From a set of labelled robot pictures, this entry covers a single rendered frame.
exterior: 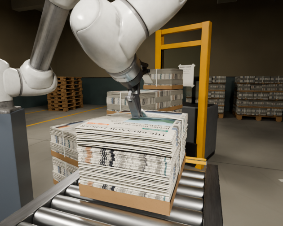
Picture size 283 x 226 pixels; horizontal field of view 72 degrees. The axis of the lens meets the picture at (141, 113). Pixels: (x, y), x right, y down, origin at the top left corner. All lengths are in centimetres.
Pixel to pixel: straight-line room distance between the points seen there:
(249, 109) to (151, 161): 608
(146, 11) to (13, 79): 91
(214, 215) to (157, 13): 53
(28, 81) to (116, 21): 88
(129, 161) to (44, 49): 76
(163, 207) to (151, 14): 47
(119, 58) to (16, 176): 96
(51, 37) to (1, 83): 35
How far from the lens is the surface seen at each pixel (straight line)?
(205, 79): 253
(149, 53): 849
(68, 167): 148
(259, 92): 654
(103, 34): 39
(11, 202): 132
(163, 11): 46
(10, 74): 122
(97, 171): 62
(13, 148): 120
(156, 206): 58
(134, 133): 51
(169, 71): 213
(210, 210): 64
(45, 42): 110
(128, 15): 43
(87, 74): 975
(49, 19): 104
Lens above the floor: 116
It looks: 10 degrees down
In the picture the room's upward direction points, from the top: straight up
